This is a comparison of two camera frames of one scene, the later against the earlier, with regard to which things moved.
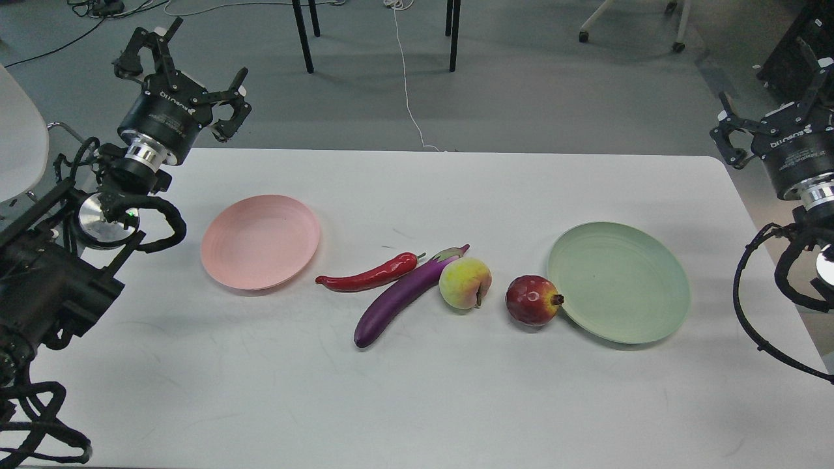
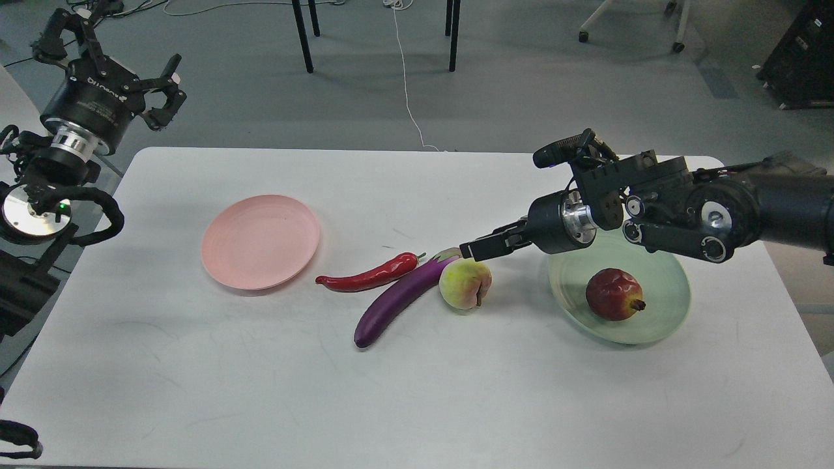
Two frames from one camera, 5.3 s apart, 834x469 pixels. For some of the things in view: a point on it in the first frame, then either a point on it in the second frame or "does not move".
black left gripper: x=174 y=115 -> x=94 y=103
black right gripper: x=804 y=146 -> x=560 y=221
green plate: x=619 y=283 does not move
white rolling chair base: x=678 y=47 does not move
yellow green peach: x=464 y=282 does not move
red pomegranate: x=533 y=300 -> x=614 y=294
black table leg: x=301 y=30 does not move
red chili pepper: x=382 y=274 does not move
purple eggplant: x=403 y=294 does not move
